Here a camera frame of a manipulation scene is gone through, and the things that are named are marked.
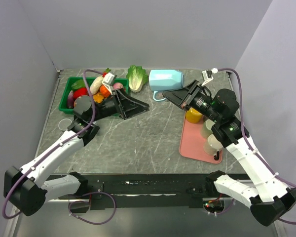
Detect small orange pumpkin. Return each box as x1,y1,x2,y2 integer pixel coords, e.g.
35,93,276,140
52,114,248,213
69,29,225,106
99,85,111,98

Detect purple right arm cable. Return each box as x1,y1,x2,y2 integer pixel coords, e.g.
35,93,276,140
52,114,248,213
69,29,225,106
212,67,296,226

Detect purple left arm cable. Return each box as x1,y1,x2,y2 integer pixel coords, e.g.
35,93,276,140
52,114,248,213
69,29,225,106
2,69,107,220

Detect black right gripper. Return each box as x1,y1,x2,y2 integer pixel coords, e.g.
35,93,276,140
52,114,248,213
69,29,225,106
162,79,222,123

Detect yellow mug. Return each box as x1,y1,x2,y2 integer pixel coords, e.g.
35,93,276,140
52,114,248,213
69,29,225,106
185,108,203,123

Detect purple onion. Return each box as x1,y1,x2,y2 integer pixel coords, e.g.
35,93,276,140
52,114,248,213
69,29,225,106
113,82,124,90

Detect light blue faceted mug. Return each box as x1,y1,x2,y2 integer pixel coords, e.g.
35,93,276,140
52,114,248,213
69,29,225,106
148,69,185,102

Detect green plastic crate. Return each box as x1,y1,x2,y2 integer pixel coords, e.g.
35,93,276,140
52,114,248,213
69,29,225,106
58,77,131,116

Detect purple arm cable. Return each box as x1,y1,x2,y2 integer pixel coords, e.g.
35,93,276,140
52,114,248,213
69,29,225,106
2,69,107,220
212,67,296,226

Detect green lettuce head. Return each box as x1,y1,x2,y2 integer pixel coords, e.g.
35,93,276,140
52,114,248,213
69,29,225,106
126,65,148,93

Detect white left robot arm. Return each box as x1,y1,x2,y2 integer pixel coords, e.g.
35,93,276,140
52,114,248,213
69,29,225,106
3,89,149,216

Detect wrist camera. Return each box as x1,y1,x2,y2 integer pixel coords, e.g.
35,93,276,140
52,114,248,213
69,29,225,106
201,70,214,86
102,73,116,95

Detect yellow ginger root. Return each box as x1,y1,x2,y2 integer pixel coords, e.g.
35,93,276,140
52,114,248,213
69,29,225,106
93,92,105,103

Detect pink plastic tray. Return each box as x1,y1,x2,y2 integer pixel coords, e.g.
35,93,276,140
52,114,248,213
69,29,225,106
179,118,223,164

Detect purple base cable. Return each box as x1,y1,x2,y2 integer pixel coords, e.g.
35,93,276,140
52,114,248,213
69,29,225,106
68,192,116,225

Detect green bell pepper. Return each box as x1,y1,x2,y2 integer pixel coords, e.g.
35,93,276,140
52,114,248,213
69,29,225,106
71,79,85,92

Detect grey blue printed mug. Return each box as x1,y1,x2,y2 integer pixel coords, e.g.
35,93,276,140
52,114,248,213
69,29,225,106
58,118,72,131

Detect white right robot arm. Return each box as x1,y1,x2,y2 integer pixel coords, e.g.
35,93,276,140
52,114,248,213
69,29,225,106
162,80,296,226

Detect white daikon radish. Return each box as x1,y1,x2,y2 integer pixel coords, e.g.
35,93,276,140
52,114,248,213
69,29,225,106
89,68,111,95

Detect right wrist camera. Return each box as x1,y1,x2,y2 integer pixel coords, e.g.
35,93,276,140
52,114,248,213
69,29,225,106
201,70,214,86

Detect pale green mug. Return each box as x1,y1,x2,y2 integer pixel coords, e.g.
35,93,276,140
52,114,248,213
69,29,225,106
200,119,215,139

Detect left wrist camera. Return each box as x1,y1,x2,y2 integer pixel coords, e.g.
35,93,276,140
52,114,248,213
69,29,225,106
102,73,116,95

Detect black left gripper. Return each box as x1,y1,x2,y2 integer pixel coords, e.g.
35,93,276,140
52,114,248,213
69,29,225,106
89,87,149,122

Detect purple eggplant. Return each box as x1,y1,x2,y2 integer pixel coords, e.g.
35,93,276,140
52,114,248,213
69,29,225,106
67,90,75,109

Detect cream mug black handle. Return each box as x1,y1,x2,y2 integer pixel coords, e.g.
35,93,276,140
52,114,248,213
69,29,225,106
203,134,223,161

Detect black front mounting rail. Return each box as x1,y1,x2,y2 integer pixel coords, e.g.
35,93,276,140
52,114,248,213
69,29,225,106
48,174,247,210

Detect red bell pepper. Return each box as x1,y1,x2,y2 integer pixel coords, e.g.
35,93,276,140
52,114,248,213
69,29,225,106
73,87,88,100

